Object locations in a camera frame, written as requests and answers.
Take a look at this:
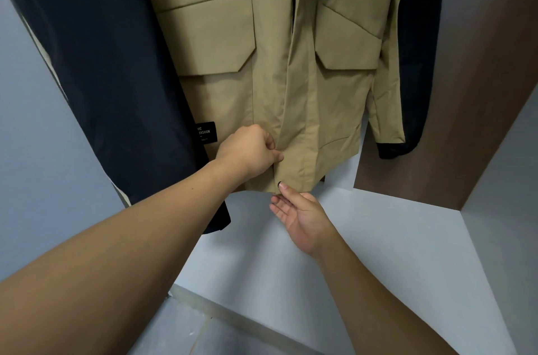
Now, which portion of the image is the person's right hand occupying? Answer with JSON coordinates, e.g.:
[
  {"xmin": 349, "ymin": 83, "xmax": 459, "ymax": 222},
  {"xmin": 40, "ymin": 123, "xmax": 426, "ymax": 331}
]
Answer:
[{"xmin": 269, "ymin": 181, "xmax": 341, "ymax": 259}]

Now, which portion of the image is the white wardrobe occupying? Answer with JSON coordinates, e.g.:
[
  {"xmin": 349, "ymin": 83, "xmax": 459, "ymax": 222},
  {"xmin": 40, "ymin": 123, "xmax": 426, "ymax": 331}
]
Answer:
[{"xmin": 0, "ymin": 0, "xmax": 538, "ymax": 355}]

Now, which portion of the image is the khaki and black jacket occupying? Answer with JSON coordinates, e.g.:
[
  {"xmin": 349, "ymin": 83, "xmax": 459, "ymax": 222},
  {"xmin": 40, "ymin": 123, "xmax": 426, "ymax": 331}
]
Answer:
[{"xmin": 0, "ymin": 0, "xmax": 449, "ymax": 234}]

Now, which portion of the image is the person's left forearm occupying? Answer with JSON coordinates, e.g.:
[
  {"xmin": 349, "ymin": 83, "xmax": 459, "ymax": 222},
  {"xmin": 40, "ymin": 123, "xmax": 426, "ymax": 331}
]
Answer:
[{"xmin": 0, "ymin": 157, "xmax": 232, "ymax": 355}]

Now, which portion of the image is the person's left hand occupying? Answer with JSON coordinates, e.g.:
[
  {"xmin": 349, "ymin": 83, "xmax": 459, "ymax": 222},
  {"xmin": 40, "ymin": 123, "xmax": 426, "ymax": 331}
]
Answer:
[{"xmin": 210, "ymin": 124, "xmax": 284, "ymax": 192}]

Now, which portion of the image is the white wardrobe door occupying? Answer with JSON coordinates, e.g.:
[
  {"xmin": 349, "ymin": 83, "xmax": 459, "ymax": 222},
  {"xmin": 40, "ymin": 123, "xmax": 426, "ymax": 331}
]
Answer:
[{"xmin": 0, "ymin": 0, "xmax": 127, "ymax": 280}]

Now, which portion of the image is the person's right forearm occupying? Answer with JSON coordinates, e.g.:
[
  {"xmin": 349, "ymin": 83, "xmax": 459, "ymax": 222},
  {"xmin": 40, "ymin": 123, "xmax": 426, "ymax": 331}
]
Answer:
[{"xmin": 313, "ymin": 228, "xmax": 459, "ymax": 355}]

